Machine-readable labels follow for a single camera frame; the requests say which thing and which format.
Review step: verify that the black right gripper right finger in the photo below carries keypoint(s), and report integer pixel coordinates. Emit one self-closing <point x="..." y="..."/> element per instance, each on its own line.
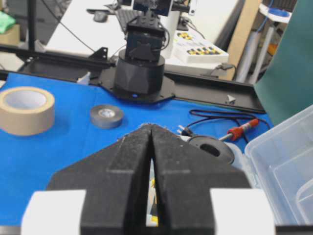
<point x="184" y="176"/>

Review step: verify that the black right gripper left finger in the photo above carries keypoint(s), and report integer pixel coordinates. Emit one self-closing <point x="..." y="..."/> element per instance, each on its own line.
<point x="116" y="181"/>

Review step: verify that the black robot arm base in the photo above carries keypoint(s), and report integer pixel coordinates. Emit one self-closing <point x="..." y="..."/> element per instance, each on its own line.
<point x="138" y="75"/>

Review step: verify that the clear plastic toolbox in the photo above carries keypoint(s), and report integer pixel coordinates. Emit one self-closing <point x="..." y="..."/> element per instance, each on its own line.
<point x="280" y="162"/>

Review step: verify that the black tape roll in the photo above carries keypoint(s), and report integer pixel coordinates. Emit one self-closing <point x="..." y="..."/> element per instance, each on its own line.
<point x="214" y="147"/>

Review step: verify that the blue table mat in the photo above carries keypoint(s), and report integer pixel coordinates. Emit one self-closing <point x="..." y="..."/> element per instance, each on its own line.
<point x="27" y="163"/>

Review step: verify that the beige masking tape roll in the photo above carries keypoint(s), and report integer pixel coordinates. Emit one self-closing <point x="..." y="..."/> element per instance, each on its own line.
<point x="26" y="111"/>

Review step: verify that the white box of parts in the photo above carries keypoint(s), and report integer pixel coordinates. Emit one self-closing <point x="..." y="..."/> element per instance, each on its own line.
<point x="192" y="48"/>

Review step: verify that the green board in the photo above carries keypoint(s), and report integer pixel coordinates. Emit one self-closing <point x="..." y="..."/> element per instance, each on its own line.
<point x="286" y="88"/>

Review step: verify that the black keyboard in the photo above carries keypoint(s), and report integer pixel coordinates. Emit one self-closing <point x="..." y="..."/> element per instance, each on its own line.
<point x="124" y="16"/>

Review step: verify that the black computer mouse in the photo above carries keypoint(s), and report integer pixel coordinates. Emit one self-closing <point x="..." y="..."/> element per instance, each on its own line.
<point x="100" y="17"/>

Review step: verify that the grey duct tape roll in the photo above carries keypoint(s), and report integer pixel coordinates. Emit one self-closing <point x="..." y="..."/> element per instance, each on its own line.
<point x="106" y="116"/>

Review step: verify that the red handled screwdriver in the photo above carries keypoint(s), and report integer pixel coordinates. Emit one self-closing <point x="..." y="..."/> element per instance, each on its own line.
<point x="237" y="132"/>

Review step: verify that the black aluminium frame rail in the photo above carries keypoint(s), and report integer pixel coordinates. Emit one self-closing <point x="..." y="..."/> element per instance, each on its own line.
<point x="58" y="66"/>

